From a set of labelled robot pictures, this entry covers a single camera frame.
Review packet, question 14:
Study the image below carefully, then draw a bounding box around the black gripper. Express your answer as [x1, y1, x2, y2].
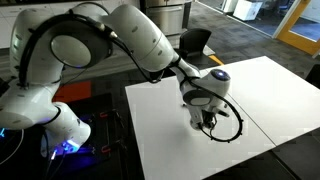
[198, 111, 220, 132]

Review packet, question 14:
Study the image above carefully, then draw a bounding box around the yellow floor tape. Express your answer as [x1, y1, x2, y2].
[208, 54, 225, 67]

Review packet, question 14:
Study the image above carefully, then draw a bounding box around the black office chair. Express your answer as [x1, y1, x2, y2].
[304, 63, 320, 90]
[178, 27, 213, 68]

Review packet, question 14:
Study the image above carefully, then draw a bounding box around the black robot stand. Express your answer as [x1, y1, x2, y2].
[0, 92, 135, 180]

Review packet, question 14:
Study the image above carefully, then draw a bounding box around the stainless steel appliance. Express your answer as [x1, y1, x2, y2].
[139, 0, 193, 39]

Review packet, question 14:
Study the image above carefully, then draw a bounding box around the small white box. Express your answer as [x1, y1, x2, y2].
[221, 0, 239, 14]

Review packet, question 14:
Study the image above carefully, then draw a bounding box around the large white box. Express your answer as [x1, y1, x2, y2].
[232, 0, 264, 22]

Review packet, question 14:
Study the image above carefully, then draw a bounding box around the orange floor mat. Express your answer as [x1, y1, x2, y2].
[52, 79, 93, 104]

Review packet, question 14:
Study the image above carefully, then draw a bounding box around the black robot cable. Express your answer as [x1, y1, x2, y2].
[18, 1, 245, 144]

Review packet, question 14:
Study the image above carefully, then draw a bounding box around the yellow door frame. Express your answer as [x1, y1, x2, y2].
[272, 0, 320, 56]

